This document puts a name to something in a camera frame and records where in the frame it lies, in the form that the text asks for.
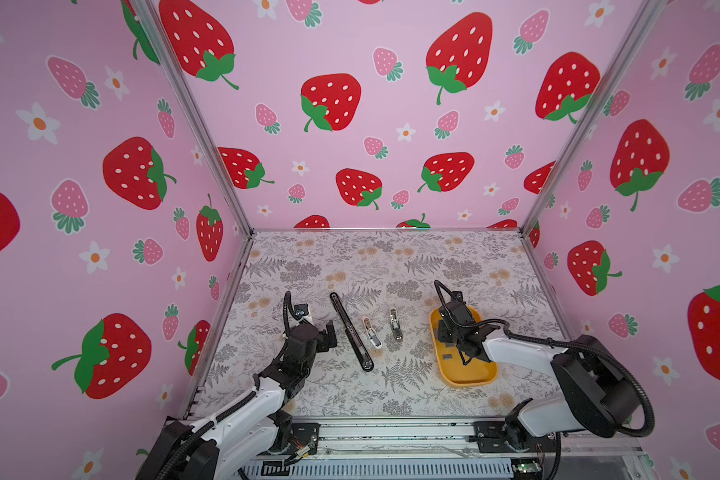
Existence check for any pink white small stapler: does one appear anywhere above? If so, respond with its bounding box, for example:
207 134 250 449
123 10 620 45
363 317 383 349

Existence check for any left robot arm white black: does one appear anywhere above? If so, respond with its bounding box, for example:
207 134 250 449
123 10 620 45
136 291 337 479

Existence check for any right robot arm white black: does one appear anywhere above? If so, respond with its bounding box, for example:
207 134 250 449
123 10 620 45
433 281 656 452

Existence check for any yellow plastic tray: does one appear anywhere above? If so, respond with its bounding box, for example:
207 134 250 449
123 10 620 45
430 309 499 388

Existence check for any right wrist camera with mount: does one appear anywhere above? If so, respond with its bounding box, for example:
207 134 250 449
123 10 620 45
450 291 465 304

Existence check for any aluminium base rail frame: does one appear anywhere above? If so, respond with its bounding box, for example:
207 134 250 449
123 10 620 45
140 413 658 480

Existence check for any aluminium corner post right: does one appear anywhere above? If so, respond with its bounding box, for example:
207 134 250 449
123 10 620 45
519 0 666 240

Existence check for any aluminium corner post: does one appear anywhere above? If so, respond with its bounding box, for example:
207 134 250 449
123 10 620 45
133 0 254 239
519 0 666 240

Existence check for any aluminium corner post left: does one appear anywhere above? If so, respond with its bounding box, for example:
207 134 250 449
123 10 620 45
133 0 254 239

